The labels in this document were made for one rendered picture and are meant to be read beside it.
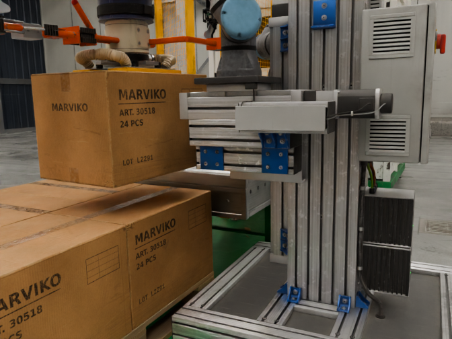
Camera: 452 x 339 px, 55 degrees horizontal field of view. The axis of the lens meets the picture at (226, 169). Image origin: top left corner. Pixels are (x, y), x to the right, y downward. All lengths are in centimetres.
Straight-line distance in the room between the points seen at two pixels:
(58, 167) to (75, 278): 49
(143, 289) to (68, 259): 41
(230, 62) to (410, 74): 55
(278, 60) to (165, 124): 50
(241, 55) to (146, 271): 86
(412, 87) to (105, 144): 100
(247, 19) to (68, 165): 85
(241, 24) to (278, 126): 30
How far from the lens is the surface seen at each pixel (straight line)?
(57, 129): 171
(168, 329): 193
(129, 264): 160
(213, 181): 208
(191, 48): 302
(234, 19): 128
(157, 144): 169
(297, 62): 155
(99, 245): 147
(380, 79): 143
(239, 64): 140
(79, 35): 165
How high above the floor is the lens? 98
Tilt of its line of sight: 10 degrees down
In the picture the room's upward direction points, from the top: 1 degrees counter-clockwise
